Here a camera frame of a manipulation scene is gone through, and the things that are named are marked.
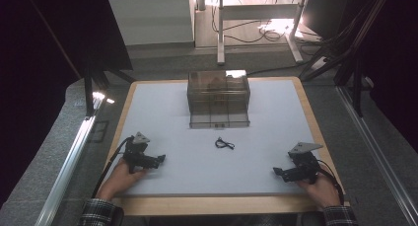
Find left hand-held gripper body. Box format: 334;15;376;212
122;131;153;175

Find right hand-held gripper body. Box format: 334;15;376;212
287;141;324;185

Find person's right hand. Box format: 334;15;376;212
296;172;342;209

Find person's left hand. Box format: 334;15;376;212
96;158;150;201

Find white table mat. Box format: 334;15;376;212
111;79;327;198

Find black metal stand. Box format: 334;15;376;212
82;66;136;117

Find transparent brown drawer box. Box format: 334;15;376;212
186;69;251;130

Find black tripod stand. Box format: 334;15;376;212
298;0;394;118

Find white cabinet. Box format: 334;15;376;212
107;0;195;46

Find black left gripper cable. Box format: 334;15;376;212
91;136;134;199

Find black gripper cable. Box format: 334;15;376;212
315;159;346;206
91;136;134;199

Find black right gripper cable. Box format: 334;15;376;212
315;159;346;206

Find small black cable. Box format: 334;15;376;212
214;136;237;151

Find aluminium rail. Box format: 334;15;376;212
34;91;106;226
336;85;418;226

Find black floor cables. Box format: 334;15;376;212
210;0;326;56

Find white desk frame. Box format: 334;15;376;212
216;0;312;66

